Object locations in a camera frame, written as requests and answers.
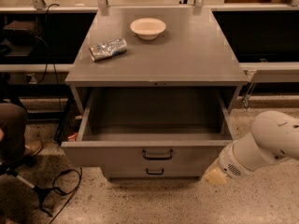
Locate grey top drawer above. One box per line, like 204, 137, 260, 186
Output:
63, 87, 232, 166

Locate grey drawer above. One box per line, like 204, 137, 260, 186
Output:
101, 164, 206, 179
63, 87, 232, 166

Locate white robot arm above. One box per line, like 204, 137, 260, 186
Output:
203, 111, 299, 185

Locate grey lower drawer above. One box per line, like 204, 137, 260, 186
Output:
101, 164, 206, 179

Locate grey metal cabinet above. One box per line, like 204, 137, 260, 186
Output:
65, 7, 247, 110

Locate white paper bowl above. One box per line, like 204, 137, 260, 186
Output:
130, 18, 166, 40

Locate crumpled silver chip bag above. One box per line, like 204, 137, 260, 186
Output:
89, 38, 127, 62

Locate brown shoe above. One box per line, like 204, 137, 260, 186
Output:
24, 141, 43, 157

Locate black tripod stand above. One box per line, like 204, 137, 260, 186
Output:
0, 163, 53, 217

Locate person leg brown trousers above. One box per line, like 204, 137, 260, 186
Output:
0, 104, 28, 161

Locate dark box on shelf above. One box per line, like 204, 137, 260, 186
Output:
3, 21, 36, 46

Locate black lower drawer handle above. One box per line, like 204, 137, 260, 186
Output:
146, 168, 164, 175

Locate black drawer handle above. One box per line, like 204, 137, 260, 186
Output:
142, 149, 173, 161
146, 168, 164, 175

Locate black top drawer handle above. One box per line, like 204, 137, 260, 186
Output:
142, 149, 173, 161

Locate black floor cable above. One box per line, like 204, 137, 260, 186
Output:
48, 167, 83, 224

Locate black hanging cable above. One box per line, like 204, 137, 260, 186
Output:
35, 3, 64, 110

